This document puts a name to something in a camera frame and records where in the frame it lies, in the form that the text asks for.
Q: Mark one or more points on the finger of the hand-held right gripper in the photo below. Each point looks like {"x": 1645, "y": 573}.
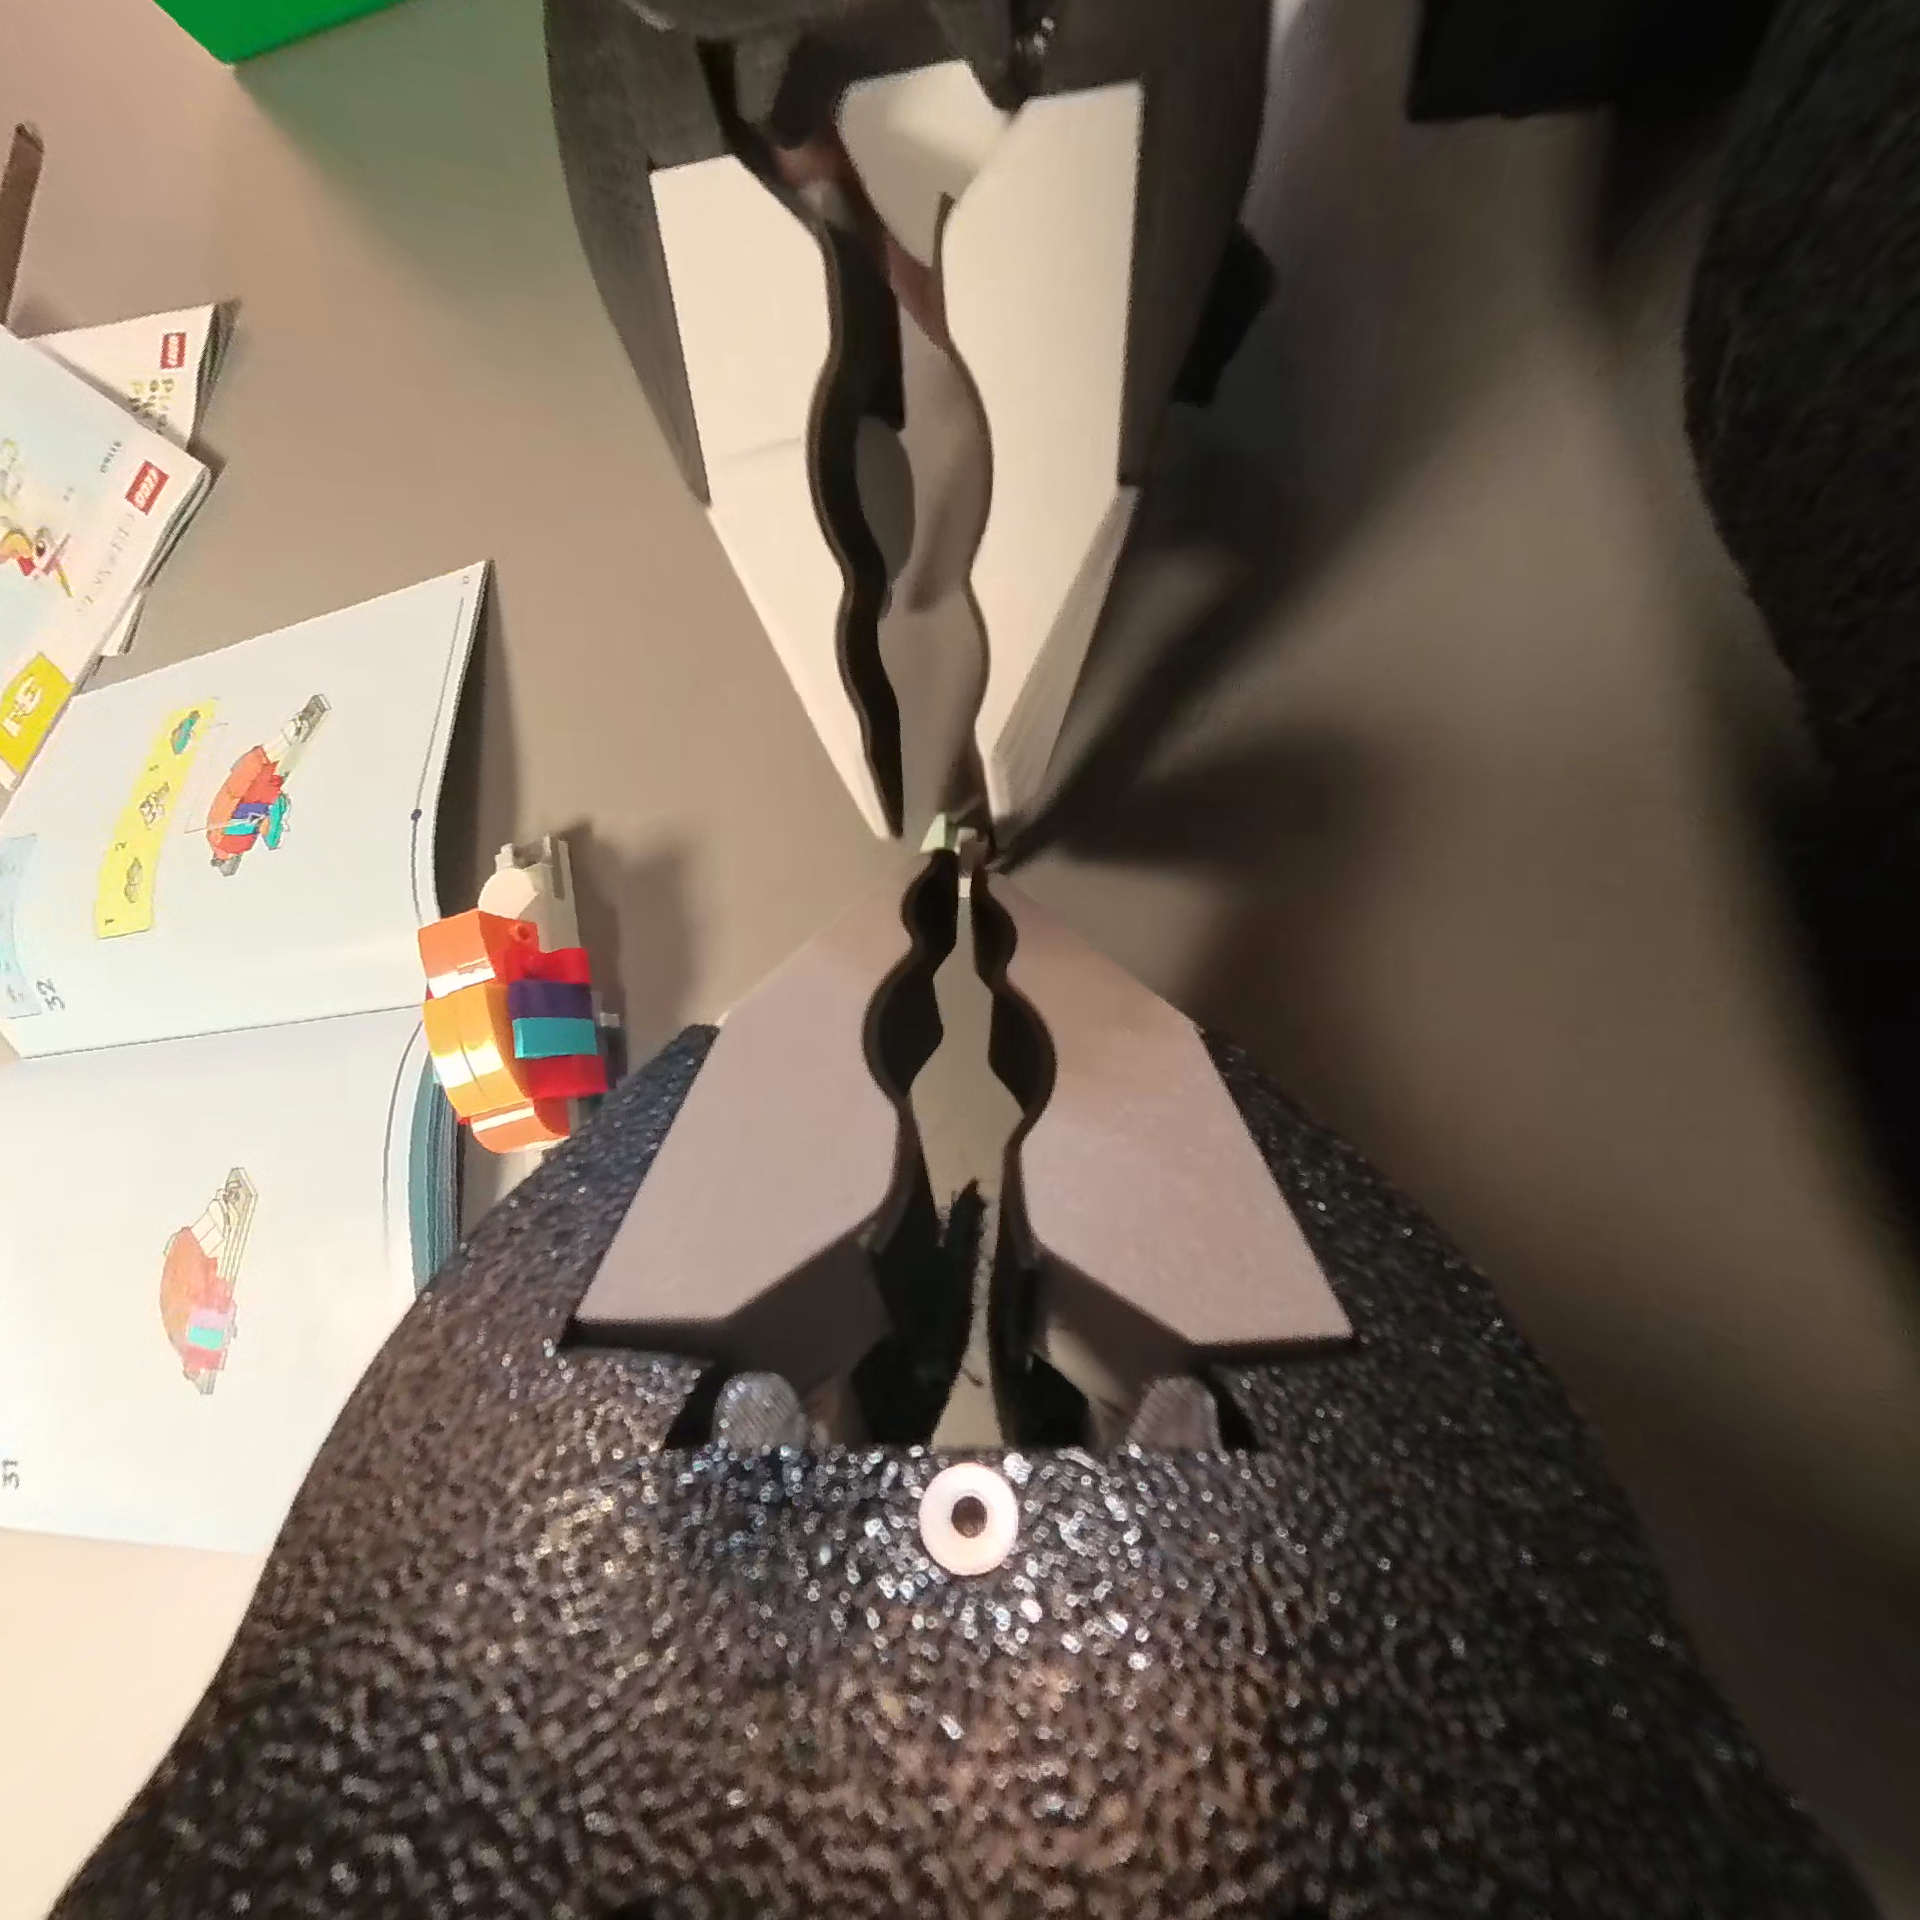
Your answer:
{"x": 1067, "y": 300}
{"x": 745, "y": 376}

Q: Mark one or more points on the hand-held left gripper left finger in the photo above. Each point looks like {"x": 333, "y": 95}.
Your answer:
{"x": 750, "y": 1186}

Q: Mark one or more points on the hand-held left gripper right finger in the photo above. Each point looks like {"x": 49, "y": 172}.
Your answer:
{"x": 1171, "y": 1200}

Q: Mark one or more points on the pale green lego piece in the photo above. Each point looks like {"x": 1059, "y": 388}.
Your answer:
{"x": 943, "y": 836}

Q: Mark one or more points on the orange red lego model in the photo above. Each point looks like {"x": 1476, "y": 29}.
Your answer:
{"x": 481, "y": 1037}

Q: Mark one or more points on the open lego instruction booklet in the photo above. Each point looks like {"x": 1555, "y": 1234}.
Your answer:
{"x": 226, "y": 1277}

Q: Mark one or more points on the green plastic bin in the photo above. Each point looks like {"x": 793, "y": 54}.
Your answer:
{"x": 284, "y": 24}

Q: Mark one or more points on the small white instruction booklet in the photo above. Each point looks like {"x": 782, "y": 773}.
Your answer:
{"x": 165, "y": 360}

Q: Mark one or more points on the bird cover instruction booklet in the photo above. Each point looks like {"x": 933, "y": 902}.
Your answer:
{"x": 61, "y": 495}

